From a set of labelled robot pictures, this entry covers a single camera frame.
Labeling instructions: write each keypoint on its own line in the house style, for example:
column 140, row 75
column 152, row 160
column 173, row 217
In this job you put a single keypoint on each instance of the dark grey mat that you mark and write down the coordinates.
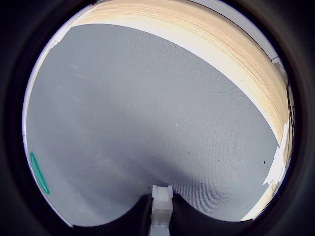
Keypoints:
column 123, row 110

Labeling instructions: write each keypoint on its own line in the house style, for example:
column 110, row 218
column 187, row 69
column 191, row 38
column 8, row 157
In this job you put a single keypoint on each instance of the white tape strip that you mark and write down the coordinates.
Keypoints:
column 60, row 37
column 285, row 135
column 274, row 169

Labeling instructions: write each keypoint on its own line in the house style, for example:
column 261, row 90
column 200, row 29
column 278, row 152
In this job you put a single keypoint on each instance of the small white plastic terminal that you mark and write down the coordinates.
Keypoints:
column 161, row 209

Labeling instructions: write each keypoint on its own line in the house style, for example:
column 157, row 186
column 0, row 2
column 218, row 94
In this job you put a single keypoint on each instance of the round green lid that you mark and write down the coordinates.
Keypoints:
column 39, row 174

